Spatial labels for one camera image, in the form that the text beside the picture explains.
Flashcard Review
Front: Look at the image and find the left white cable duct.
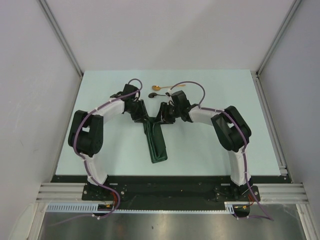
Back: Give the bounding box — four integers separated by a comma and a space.
46, 203, 114, 214

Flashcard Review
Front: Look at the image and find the right aluminium frame post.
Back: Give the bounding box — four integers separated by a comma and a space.
255, 0, 304, 77

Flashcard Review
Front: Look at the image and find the left aluminium frame post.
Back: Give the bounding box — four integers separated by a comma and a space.
36, 0, 84, 79

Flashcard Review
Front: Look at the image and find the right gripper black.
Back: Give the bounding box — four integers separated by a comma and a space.
154, 101, 182, 125

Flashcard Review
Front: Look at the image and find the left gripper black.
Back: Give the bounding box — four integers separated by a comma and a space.
126, 99, 150, 124

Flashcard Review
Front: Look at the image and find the black spoon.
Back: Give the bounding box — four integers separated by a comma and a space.
148, 92, 167, 99

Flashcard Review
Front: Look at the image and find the right aluminium rail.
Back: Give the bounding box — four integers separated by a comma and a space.
251, 71, 307, 203

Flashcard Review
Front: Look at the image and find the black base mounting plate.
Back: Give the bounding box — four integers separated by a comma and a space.
51, 175, 291, 211

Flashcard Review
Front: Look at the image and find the purple cable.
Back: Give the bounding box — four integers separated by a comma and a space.
166, 81, 275, 221
48, 78, 144, 227

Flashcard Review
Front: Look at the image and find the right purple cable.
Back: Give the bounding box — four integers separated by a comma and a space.
166, 81, 275, 221

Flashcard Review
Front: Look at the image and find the right white cable duct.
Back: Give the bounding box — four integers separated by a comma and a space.
224, 201, 252, 214

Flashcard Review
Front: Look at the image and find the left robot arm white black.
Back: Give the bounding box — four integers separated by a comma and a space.
68, 83, 148, 200

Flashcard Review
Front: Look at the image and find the dark green cloth napkin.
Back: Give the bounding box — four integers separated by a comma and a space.
143, 117, 168, 164

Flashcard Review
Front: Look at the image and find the white cable duct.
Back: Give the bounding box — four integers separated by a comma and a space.
46, 203, 114, 214
224, 201, 252, 214

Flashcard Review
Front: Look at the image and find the gold spoon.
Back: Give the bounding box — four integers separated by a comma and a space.
151, 84, 186, 91

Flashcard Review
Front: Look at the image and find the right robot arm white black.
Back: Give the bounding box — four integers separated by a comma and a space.
157, 90, 252, 201

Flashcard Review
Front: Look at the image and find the aluminium frame post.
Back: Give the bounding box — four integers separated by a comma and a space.
255, 0, 304, 77
36, 0, 84, 79

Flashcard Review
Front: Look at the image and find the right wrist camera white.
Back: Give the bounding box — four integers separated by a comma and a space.
165, 92, 175, 106

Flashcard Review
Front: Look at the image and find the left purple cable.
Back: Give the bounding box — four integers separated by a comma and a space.
48, 78, 144, 227

